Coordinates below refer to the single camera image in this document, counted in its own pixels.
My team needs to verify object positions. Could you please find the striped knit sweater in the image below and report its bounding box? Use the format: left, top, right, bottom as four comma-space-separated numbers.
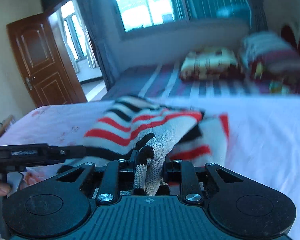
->
58, 96, 229, 196

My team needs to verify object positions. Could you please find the white floral bed sheet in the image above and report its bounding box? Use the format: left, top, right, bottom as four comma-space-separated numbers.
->
0, 95, 300, 239

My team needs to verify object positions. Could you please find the brown wooden door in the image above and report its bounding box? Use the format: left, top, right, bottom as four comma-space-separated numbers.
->
6, 14, 86, 107

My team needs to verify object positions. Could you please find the balcony window white curtain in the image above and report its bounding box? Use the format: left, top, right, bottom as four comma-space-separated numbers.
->
58, 0, 98, 74

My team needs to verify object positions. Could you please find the folded patterned blanket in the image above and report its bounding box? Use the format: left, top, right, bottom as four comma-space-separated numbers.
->
179, 47, 244, 81

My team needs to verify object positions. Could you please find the striped pillow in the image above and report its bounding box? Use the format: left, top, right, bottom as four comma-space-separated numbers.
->
238, 31, 300, 85

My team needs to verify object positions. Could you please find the purple striped mattress cover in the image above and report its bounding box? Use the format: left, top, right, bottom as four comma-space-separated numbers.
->
101, 63, 298, 100

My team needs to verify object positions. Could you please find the grey curtain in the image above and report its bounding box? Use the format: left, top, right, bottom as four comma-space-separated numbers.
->
77, 0, 119, 89

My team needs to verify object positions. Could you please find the window with teal curtain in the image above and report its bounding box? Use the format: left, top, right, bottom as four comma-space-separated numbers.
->
115, 0, 251, 32

